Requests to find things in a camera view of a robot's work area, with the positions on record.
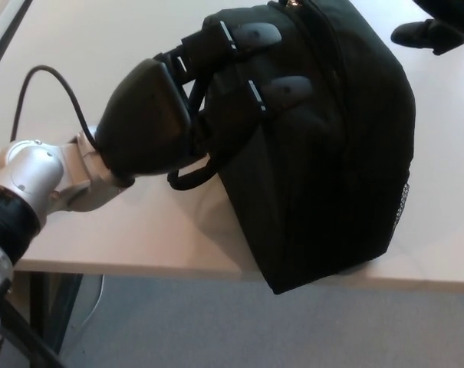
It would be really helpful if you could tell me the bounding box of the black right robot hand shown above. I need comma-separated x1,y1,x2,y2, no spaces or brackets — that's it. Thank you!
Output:
390,0,464,57

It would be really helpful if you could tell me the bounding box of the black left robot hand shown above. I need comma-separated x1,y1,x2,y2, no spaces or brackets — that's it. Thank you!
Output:
94,18,314,182

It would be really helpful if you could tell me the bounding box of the black fabric lunch bag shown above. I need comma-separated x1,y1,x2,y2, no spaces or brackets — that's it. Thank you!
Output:
167,0,416,296

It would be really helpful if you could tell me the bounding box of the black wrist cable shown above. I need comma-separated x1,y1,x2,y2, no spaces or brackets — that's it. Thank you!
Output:
9,66,102,150

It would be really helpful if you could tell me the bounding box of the thin white floor cable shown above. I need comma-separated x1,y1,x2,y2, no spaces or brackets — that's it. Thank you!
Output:
74,273,106,332

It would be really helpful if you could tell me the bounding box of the black table leg frame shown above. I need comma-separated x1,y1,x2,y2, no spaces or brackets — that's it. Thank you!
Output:
12,271,84,368

